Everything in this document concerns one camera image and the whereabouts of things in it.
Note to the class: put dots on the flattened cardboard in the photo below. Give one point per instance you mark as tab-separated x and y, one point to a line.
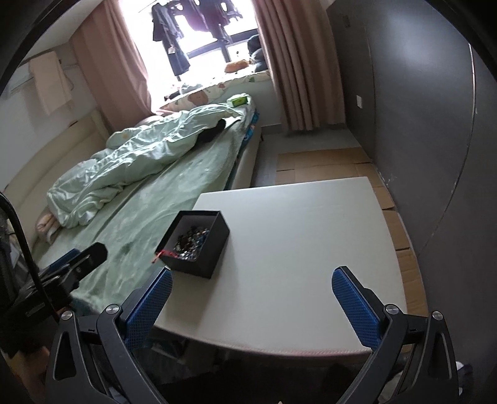
322	167

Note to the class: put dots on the white wall socket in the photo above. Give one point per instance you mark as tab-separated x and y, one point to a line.
360	101

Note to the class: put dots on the printed pillow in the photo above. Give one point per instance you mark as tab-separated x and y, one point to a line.
202	93

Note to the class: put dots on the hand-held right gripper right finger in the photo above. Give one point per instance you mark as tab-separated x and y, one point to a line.
355	307

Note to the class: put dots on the green box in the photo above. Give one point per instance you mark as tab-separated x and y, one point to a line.
237	101

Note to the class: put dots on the person's left forearm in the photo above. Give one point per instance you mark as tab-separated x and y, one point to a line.
23	373

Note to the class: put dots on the dark hanging garment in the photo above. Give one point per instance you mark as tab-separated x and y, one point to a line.
209	15
171	39

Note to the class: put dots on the pink curtain beside grey wall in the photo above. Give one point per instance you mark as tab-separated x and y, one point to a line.
303	70

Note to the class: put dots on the pink curtain beside towel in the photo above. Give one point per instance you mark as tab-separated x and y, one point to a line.
116	58

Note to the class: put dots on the light green quilt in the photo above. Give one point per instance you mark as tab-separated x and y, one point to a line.
136	155

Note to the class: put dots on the black jewelry box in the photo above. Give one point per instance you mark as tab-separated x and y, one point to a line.
209	252

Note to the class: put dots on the beige bed headboard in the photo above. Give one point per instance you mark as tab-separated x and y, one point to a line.
46	155

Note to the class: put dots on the orange plush toy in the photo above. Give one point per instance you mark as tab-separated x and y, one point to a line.
237	65

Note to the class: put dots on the beige hanging towel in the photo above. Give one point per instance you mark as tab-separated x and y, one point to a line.
52	81

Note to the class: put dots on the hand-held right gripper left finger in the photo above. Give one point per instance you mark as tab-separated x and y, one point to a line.
153	307

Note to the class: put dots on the pink cloth under quilt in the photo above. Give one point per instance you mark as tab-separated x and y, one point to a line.
48	225

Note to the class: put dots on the dark blue cushion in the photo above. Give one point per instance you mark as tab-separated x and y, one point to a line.
257	52

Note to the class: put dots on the bed with green sheet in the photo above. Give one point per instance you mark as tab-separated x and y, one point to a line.
174	182

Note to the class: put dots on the black object on bed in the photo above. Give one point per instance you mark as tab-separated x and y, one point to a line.
211	132

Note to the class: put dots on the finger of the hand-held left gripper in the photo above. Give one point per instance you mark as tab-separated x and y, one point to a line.
89	258

